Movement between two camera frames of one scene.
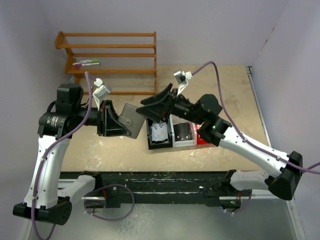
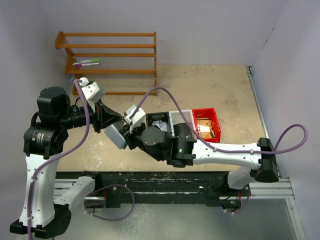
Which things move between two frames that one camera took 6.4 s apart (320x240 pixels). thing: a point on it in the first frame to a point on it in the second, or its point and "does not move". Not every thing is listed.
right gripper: [171, 100] to [129, 136]
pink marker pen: [79, 65] does not move
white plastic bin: [175, 120] does not move
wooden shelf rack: [70, 56] does not move
